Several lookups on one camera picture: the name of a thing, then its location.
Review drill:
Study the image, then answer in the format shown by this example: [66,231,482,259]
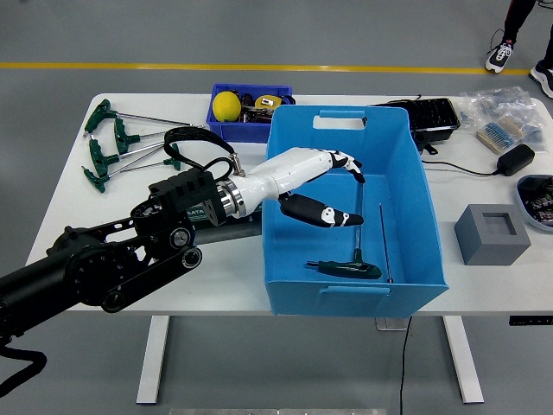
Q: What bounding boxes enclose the large green T-handle hex key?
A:
[305,181,384,281]

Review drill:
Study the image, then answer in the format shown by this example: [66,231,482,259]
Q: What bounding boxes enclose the light blue bowl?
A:
[516,174,553,234]

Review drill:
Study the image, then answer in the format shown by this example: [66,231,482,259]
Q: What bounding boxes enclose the grey hollow foam block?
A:
[453,203,532,266]

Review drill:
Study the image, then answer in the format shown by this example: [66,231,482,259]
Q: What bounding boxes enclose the clear plastic parts bag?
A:
[509,105,548,144]
[458,86,537,126]

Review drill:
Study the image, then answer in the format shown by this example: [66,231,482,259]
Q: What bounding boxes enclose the black hanging floor cable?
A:
[397,317,412,415]

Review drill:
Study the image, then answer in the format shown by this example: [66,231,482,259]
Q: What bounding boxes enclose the long green T-handle hex key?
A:
[83,98,205,138]
[81,146,165,195]
[89,138,166,177]
[113,117,204,156]

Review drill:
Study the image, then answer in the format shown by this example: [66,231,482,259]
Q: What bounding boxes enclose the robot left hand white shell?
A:
[235,146,367,229]

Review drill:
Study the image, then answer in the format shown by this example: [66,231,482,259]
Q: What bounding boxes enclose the small green T-handle hex key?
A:
[120,144,183,172]

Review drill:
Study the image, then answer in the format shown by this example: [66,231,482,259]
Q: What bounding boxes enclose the person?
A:
[484,0,553,99]

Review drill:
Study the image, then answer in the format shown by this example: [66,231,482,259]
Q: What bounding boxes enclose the thin green T-handle hex key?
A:
[378,203,395,284]

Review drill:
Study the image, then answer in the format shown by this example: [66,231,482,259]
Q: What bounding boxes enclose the small blue parts bin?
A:
[205,83,295,144]

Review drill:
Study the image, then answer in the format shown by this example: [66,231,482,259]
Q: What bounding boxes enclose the black adapter cord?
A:
[421,157,502,177]

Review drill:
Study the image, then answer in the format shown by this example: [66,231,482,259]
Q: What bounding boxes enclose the dark metal parts pile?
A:
[239,105,276,126]

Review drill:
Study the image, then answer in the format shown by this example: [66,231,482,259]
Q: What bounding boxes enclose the small circuit boards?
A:
[520,179,553,227]

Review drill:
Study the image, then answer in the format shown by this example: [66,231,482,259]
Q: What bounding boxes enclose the grey table bracket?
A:
[374,317,410,332]

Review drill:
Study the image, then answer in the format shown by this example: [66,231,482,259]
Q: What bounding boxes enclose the white black sneaker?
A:
[484,41,515,73]
[529,60,553,99]

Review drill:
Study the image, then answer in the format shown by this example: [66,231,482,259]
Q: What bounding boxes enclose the white table leg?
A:
[441,316,484,405]
[136,315,170,405]

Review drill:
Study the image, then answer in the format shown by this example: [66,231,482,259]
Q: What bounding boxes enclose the black power adapter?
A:
[496,144,537,177]

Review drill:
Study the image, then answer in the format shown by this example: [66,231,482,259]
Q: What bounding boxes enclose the black plastic tray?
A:
[371,98,461,156]

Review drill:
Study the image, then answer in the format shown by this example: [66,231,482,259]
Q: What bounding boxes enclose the yellow ball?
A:
[212,91,241,122]

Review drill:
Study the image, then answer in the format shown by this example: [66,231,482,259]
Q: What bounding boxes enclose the blue resistor strip bundle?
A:
[476,116,526,155]

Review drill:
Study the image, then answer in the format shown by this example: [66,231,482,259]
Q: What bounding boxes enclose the green metal hex key stand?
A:
[186,201,264,248]

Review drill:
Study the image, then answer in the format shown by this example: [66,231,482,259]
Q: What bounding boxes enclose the large blue plastic box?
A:
[262,105,449,319]

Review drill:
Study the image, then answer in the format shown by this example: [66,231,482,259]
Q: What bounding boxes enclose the yellow tape measure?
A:
[254,94,282,112]

